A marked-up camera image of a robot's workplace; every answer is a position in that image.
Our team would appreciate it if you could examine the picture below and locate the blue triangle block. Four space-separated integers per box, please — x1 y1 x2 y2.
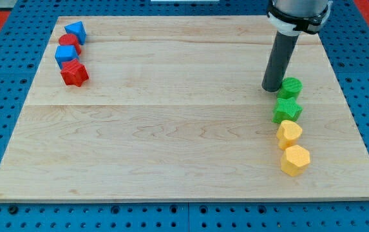
64 21 87 45

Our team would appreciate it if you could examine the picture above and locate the green star block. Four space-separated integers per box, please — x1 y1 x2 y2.
272 97 303 124

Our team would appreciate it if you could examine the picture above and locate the green circle block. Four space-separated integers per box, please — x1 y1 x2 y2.
277 77 303 99

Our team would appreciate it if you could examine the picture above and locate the light wooden board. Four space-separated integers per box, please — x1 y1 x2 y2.
0 16 369 203

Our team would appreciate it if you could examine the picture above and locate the blue cube block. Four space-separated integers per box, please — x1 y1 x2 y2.
55 45 79 69

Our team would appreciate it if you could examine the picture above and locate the yellow heart block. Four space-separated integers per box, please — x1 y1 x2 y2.
276 120 303 150

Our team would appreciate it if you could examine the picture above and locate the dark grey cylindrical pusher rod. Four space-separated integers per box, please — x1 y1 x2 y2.
261 32 298 92

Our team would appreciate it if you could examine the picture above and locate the red circle block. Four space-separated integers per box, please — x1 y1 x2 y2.
59 34 82 55

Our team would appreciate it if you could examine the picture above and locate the yellow hexagon block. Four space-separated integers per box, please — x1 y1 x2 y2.
280 145 311 177

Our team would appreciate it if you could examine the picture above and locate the red star block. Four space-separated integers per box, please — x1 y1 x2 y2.
61 59 90 87

